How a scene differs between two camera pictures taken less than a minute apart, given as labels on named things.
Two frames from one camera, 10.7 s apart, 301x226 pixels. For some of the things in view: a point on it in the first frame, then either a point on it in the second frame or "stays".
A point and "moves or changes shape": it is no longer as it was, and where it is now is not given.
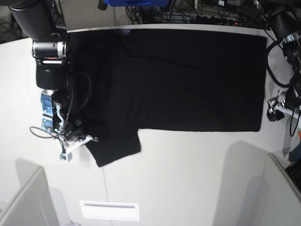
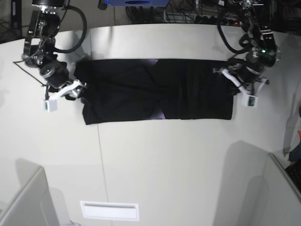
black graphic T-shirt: (122, 81) moves or changes shape
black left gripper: (292, 100) -> (248, 72)
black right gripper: (74, 130) -> (55, 74)
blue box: (137, 3) stays
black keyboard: (294, 172) stays
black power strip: (217, 20) stays
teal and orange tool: (295, 154) stays
